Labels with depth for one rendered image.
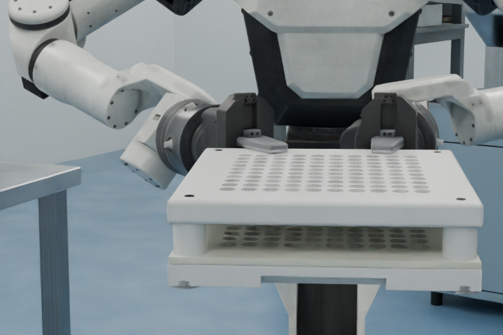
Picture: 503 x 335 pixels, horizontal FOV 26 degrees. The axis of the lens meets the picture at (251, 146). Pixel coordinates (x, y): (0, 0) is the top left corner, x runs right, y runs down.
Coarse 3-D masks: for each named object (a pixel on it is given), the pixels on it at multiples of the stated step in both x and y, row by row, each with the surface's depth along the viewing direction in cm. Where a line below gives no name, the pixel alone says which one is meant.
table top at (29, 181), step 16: (0, 160) 212; (0, 176) 196; (16, 176) 196; (32, 176) 196; (48, 176) 196; (64, 176) 201; (80, 176) 206; (0, 192) 184; (16, 192) 188; (32, 192) 192; (48, 192) 196; (0, 208) 184
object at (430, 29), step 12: (432, 0) 488; (444, 0) 483; (456, 0) 478; (432, 12) 492; (456, 12) 517; (420, 24) 487; (432, 24) 493; (444, 24) 513; (456, 24) 513; (468, 24) 518; (420, 36) 478; (432, 36) 489; (444, 36) 500; (456, 36) 512; (456, 48) 519; (456, 60) 520; (408, 72) 472; (456, 72) 521; (276, 132) 513
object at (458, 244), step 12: (180, 228) 86; (192, 228) 86; (204, 228) 86; (444, 228) 85; (456, 228) 84; (468, 228) 84; (180, 240) 86; (192, 240) 86; (204, 240) 86; (444, 240) 85; (456, 240) 84; (468, 240) 84; (180, 252) 86; (192, 252) 86; (204, 252) 87; (444, 252) 85; (456, 252) 84; (468, 252) 84
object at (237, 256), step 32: (224, 224) 96; (192, 256) 86; (224, 256) 86; (256, 256) 86; (288, 256) 86; (320, 256) 86; (352, 256) 86; (384, 256) 85; (416, 256) 85; (416, 288) 85; (448, 288) 84; (480, 288) 84
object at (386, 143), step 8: (376, 136) 110; (384, 136) 109; (392, 136) 109; (376, 144) 105; (384, 144) 105; (392, 144) 105; (400, 144) 108; (376, 152) 105; (384, 152) 105; (392, 152) 104
